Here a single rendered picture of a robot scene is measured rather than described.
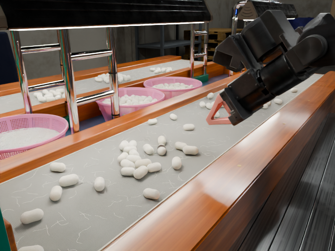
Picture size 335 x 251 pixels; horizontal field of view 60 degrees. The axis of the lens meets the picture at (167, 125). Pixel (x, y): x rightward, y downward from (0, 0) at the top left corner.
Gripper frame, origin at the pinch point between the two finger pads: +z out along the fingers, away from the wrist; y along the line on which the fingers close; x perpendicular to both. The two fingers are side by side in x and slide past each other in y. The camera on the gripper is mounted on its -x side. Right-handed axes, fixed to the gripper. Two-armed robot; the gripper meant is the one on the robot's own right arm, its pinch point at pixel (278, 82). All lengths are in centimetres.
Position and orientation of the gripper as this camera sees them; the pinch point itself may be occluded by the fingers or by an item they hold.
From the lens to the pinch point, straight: 99.7
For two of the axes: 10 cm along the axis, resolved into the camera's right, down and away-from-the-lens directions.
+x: 5.2, 8.5, -0.9
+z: -6.1, 4.4, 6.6
